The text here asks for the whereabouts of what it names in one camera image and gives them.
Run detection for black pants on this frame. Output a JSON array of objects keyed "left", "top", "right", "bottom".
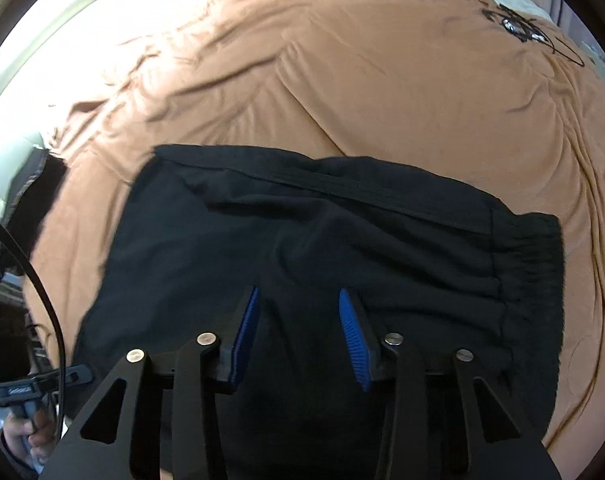
[{"left": 67, "top": 145, "right": 564, "bottom": 479}]

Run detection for person's left hand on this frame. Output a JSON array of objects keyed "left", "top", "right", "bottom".
[{"left": 2, "top": 410, "right": 56, "bottom": 466}]

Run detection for dark clothes pile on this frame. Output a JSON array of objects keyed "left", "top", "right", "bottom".
[{"left": 2, "top": 148, "right": 67, "bottom": 257}]

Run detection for orange-brown bed blanket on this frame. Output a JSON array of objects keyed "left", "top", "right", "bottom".
[{"left": 31, "top": 0, "right": 605, "bottom": 478}]

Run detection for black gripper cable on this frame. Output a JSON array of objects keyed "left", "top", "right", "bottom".
[{"left": 0, "top": 209, "right": 69, "bottom": 441}]

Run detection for tangled black cable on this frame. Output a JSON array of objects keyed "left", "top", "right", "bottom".
[{"left": 396, "top": 0, "right": 587, "bottom": 68}]

